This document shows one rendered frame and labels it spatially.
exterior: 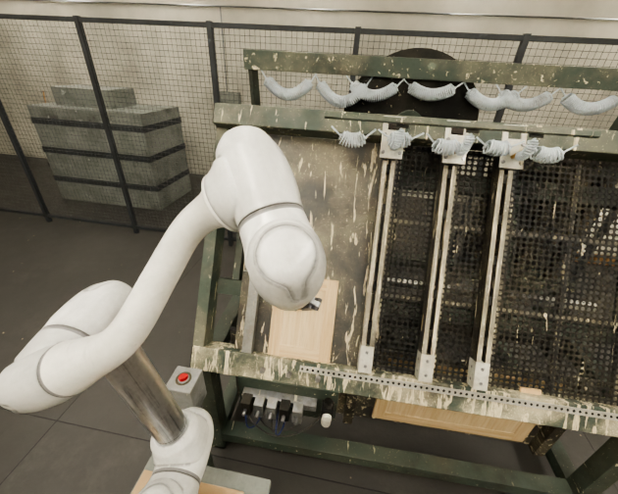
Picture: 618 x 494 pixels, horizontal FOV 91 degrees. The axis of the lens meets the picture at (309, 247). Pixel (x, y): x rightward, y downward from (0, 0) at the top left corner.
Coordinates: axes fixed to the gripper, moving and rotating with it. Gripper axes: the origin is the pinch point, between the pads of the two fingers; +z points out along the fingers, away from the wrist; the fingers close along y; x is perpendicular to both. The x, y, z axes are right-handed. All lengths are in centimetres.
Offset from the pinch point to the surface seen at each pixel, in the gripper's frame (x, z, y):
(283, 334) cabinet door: 6, 83, 4
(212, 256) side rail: -15, 72, 51
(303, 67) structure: -132, 57, 51
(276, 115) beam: -83, 42, 45
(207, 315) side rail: 12, 82, 43
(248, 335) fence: 13, 83, 20
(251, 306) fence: 0, 78, 24
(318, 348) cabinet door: 5, 83, -14
